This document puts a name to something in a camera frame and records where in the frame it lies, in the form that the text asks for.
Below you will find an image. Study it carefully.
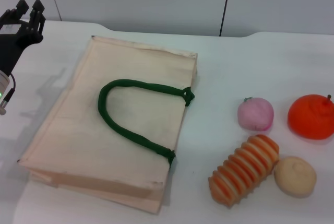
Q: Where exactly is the beige round bun toy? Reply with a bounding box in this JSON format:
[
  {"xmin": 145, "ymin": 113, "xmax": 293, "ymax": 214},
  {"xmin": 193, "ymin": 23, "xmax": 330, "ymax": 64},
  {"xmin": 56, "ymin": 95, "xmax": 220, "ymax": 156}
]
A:
[{"xmin": 273, "ymin": 156, "xmax": 318, "ymax": 198}]

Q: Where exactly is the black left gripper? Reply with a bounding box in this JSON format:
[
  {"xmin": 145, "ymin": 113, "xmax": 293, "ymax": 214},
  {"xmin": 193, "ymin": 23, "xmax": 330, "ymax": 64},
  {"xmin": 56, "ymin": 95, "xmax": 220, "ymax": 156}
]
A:
[{"xmin": 0, "ymin": 0, "xmax": 46, "ymax": 76}]

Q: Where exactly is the pink toy peach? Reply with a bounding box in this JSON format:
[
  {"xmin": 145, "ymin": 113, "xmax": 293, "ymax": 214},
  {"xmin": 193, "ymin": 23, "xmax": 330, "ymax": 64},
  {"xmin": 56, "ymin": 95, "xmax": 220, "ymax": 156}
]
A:
[{"xmin": 237, "ymin": 97, "xmax": 275, "ymax": 132}]

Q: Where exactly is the orange toy fruit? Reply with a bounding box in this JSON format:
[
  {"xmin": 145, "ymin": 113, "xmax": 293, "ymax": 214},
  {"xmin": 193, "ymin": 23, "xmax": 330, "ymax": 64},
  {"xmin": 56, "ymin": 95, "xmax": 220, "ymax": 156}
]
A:
[{"xmin": 287, "ymin": 94, "xmax": 334, "ymax": 140}]

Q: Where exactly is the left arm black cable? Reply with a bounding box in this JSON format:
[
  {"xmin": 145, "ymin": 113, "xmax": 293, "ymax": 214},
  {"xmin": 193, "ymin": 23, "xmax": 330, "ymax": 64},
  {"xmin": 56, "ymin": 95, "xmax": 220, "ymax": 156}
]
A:
[{"xmin": 0, "ymin": 75, "xmax": 17, "ymax": 115}]

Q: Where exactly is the cream handbag with green handles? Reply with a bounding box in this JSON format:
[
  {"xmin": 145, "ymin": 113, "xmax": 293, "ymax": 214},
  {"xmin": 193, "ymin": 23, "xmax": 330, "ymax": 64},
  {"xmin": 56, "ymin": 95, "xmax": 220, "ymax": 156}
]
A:
[{"xmin": 17, "ymin": 35, "xmax": 199, "ymax": 215}]

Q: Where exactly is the striped orange bread loaf toy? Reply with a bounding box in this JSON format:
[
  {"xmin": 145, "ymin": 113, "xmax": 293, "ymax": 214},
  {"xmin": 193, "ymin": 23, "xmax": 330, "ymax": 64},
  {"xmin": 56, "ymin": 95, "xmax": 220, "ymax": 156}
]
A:
[{"xmin": 208, "ymin": 134, "xmax": 280, "ymax": 208}]

